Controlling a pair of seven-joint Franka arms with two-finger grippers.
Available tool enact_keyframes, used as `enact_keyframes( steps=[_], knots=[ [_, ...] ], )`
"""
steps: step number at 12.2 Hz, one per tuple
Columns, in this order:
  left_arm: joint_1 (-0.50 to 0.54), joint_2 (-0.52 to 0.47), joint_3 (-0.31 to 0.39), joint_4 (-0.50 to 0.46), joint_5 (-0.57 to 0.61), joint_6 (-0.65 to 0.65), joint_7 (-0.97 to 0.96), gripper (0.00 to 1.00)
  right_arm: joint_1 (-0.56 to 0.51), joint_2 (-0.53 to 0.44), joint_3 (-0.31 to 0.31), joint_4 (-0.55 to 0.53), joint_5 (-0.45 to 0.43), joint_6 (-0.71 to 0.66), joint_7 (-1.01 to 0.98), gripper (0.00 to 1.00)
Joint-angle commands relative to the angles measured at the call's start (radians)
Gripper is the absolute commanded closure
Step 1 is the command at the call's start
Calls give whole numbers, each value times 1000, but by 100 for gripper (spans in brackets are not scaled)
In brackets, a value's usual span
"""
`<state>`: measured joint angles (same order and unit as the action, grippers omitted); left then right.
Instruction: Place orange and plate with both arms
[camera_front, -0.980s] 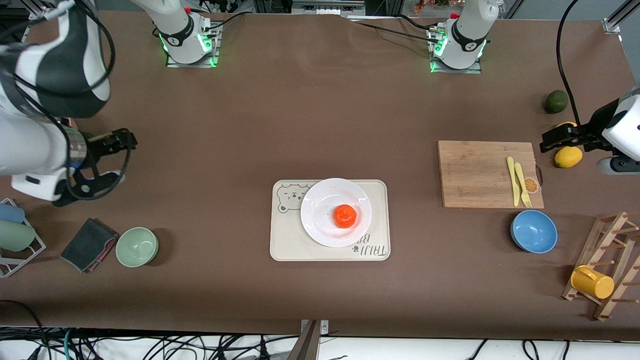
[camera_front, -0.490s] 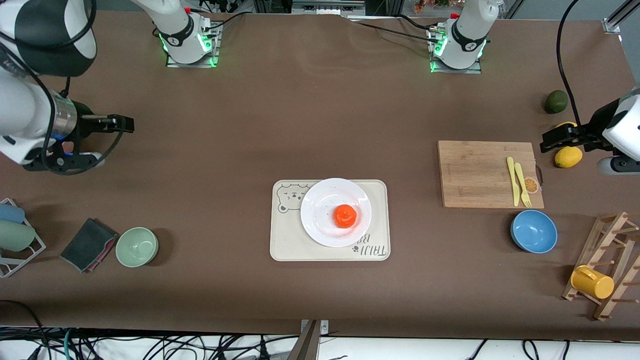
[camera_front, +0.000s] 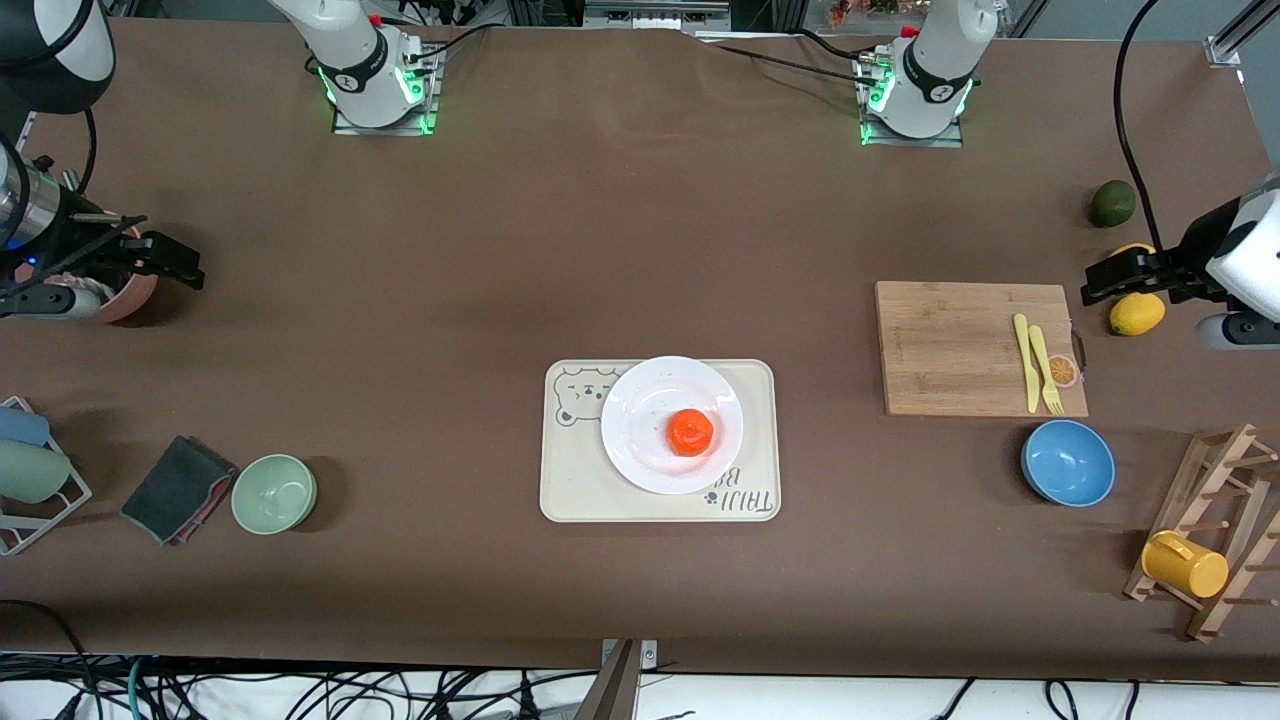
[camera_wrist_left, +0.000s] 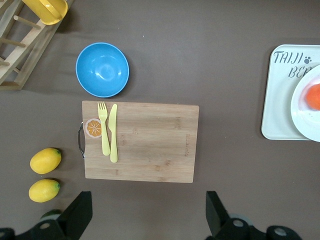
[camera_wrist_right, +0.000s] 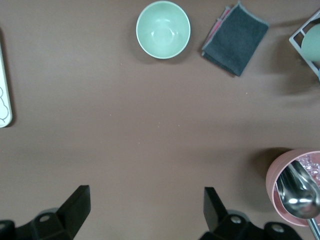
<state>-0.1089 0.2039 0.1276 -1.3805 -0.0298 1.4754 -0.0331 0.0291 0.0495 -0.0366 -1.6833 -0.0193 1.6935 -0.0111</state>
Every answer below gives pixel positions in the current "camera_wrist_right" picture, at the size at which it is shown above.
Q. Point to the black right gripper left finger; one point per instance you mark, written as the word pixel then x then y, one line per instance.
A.
pixel 67 220

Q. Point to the clear ice pieces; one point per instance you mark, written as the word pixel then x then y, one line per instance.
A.
pixel 313 167

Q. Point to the pale green bowl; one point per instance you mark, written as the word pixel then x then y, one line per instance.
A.
pixel 162 30

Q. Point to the pink bowl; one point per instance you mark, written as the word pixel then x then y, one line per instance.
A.
pixel 272 180

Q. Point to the beige bear print tray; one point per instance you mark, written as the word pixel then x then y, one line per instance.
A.
pixel 3 87

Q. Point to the pale green cup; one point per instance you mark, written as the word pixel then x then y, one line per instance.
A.
pixel 312 43

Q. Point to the steel scoop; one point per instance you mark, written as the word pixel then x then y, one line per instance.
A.
pixel 297 200

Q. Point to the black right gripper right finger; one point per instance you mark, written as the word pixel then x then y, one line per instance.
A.
pixel 220 225

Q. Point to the folded dark grey cloth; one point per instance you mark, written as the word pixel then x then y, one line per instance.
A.
pixel 235 42

